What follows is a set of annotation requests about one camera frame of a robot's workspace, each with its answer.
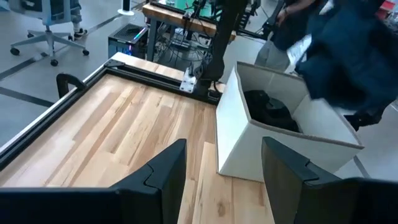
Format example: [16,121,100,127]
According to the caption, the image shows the white metal corner bracket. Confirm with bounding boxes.
[179,68,198,93]

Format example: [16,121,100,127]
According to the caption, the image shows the person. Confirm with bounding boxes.
[70,0,88,40]
[254,0,335,72]

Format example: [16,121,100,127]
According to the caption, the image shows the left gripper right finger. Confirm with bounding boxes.
[261,136,398,224]

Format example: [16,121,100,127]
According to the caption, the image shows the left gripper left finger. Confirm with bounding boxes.
[0,138,187,224]

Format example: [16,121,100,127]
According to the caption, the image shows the black garment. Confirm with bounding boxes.
[243,89,301,133]

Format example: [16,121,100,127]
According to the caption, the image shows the wooden workbench grey legs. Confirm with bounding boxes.
[142,2,237,63]

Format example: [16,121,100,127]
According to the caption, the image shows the beige fabric bin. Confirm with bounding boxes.
[215,61,365,183]

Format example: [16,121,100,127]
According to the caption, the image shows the navy garment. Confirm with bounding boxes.
[294,0,398,113]

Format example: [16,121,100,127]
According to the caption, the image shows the black aluminium table frame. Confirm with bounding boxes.
[0,58,223,170]

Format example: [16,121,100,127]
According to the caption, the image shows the white office chair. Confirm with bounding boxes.
[8,0,91,67]

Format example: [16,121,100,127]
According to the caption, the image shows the black curved handle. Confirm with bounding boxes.
[56,73,87,99]

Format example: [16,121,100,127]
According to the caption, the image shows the white round base stand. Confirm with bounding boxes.
[117,0,135,16]

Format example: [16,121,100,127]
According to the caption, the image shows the green board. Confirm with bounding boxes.
[175,0,215,16]

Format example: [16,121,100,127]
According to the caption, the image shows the black computer tower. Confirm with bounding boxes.
[108,23,149,60]

